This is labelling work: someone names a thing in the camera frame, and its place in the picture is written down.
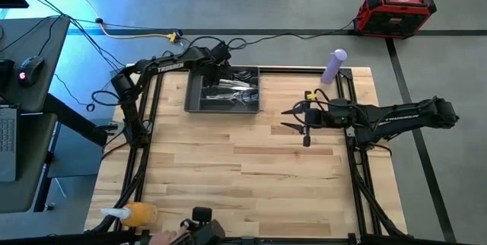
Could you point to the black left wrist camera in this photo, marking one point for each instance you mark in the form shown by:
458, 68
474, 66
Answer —
221, 51

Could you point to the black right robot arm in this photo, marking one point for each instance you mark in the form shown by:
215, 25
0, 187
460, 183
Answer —
399, 117

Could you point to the orange spray bottle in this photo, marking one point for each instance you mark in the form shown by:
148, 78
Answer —
139, 214

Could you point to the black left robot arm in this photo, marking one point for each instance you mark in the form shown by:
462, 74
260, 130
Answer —
167, 66

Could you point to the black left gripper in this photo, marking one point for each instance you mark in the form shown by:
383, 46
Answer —
217, 68

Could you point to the grey cutlery tray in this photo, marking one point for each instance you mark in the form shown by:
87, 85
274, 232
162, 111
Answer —
194, 100

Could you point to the steel fork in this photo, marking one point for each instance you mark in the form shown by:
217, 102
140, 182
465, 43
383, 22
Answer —
224, 92
243, 96
249, 99

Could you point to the steel knife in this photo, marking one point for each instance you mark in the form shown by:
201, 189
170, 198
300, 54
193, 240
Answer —
243, 86
234, 83

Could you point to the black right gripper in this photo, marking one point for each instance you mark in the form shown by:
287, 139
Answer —
306, 119

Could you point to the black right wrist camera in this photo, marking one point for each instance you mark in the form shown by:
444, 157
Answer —
315, 117

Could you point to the black computer mouse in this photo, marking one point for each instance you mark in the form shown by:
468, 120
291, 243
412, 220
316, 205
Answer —
30, 70

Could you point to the yellow hanging tag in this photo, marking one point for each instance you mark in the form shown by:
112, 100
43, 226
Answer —
312, 96

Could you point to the steel spoon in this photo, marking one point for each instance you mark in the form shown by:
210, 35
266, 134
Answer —
249, 78
241, 74

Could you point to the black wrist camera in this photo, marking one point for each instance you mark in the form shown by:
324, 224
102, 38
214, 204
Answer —
221, 51
315, 117

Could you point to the black table-level camera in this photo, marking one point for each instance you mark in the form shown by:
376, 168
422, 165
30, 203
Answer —
201, 214

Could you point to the black desk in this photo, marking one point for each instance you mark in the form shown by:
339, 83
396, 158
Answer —
30, 96

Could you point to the periwinkle spray bottle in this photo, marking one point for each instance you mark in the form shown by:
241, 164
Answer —
334, 66

